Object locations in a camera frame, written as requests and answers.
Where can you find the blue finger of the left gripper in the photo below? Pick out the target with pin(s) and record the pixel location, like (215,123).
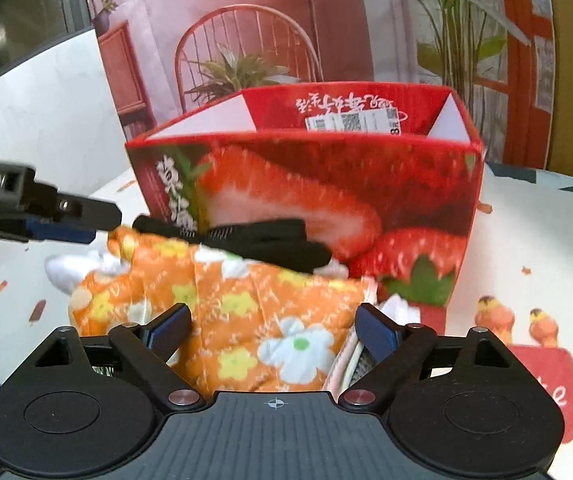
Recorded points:
(58,232)
(87,213)

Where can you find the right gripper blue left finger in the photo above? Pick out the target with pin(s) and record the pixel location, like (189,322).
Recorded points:
(142,355)

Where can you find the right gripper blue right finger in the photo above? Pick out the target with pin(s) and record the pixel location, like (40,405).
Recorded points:
(399,352)

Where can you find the orange floral cloth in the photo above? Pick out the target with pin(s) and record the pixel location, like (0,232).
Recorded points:
(255,327)

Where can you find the black dotted glove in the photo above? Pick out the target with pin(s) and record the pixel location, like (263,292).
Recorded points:
(281,242)

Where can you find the white cloth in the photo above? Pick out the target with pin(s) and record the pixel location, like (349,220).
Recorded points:
(67,270)

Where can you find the printed living room backdrop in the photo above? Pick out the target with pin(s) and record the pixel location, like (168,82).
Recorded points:
(166,57)

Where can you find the red strawberry cardboard box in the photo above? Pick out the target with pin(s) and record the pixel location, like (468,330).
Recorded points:
(385,175)

